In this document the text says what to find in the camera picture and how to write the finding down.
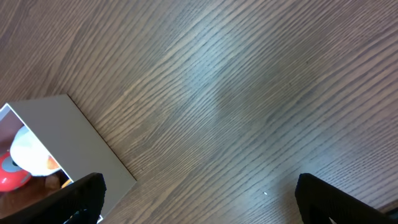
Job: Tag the red eyeball toy ball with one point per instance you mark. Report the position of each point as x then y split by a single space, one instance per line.
12 176

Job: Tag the white box with pink interior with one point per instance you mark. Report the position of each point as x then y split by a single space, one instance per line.
71 140

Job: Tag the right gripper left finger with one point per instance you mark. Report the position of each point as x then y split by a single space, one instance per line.
79 202

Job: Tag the white plush duck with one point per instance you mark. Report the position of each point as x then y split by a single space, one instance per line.
31 155

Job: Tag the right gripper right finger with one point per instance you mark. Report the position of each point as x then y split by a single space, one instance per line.
321 203

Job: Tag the brown plush toy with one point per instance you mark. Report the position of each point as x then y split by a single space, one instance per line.
35 190

